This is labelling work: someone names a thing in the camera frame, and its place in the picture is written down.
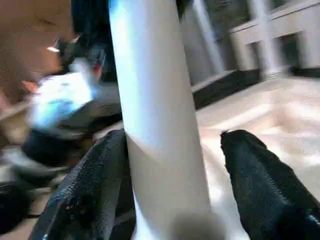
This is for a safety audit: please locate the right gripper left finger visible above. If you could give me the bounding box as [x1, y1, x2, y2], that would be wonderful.
[30, 129, 135, 240]

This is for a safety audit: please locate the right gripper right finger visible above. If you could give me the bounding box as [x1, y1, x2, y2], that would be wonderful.
[220, 129, 320, 240]

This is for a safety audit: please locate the white plastic table top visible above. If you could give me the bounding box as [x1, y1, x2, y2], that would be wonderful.
[195, 75, 320, 240]

